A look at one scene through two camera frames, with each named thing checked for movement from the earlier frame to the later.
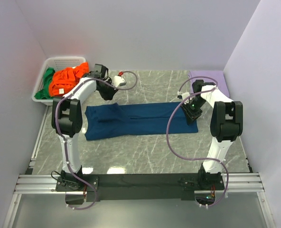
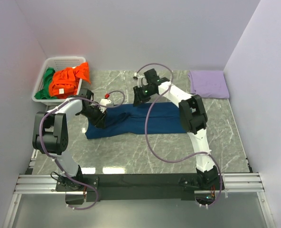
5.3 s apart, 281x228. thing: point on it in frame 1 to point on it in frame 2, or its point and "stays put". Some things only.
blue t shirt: (133, 119) stays put
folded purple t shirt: (218, 75) stays put
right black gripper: (191, 116) to (138, 97)
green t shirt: (45, 93) stays put
